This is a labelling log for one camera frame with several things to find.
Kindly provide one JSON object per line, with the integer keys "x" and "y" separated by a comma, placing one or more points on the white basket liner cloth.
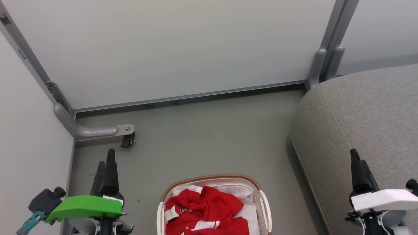
{"x": 243, "y": 191}

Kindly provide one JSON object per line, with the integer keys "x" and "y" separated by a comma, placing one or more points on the grey partition post with braces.
{"x": 329, "y": 49}

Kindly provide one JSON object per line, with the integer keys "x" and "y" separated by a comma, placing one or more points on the white laundry basket brown rim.
{"x": 265, "y": 209}

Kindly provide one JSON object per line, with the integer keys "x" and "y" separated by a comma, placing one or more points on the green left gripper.
{"x": 85, "y": 206}

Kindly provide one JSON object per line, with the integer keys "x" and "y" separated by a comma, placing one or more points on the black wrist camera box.
{"x": 412, "y": 185}
{"x": 45, "y": 200}

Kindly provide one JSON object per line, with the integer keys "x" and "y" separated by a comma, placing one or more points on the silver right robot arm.
{"x": 375, "y": 224}

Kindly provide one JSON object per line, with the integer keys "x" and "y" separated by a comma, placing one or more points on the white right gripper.
{"x": 385, "y": 199}

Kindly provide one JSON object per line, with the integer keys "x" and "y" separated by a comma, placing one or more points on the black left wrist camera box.
{"x": 45, "y": 200}

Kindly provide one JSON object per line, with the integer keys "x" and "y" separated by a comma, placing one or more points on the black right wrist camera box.
{"x": 412, "y": 185}

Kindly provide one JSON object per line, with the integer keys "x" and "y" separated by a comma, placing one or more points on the grey partition foot bracket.
{"x": 91, "y": 131}

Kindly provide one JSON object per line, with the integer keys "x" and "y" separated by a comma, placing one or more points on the grey partition post slanted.
{"x": 29, "y": 55}

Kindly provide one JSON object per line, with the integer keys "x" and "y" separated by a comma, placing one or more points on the grey fabric sofa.
{"x": 365, "y": 124}

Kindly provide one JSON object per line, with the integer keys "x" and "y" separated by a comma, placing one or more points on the black caster wheel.
{"x": 128, "y": 140}

